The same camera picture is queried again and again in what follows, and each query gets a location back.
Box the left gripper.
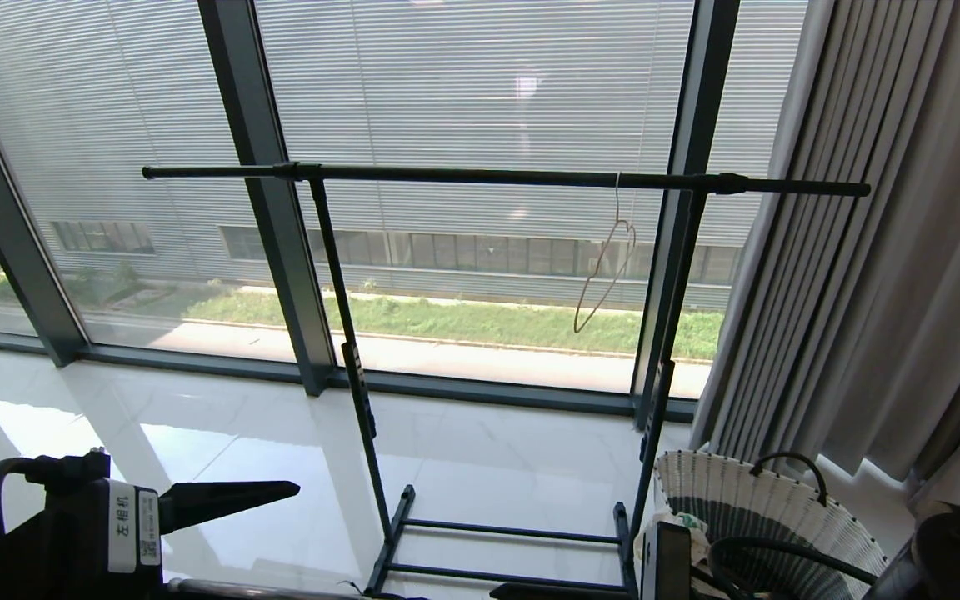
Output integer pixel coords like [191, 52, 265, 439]
[45, 477, 303, 600]

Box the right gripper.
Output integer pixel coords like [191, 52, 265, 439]
[488, 521, 695, 600]

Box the cream printed garment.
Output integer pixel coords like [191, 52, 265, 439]
[637, 510, 713, 584]

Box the white laundry basket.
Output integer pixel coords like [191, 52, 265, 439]
[653, 450, 889, 600]

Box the pink clothes hanger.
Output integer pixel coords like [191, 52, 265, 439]
[572, 172, 638, 335]

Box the black clothes rack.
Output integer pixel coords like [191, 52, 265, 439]
[142, 162, 873, 599]

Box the window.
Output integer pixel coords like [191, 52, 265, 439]
[0, 0, 810, 422]

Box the beige curtain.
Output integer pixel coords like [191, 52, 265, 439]
[688, 0, 960, 501]

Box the black cable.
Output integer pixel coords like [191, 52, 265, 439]
[707, 536, 879, 600]

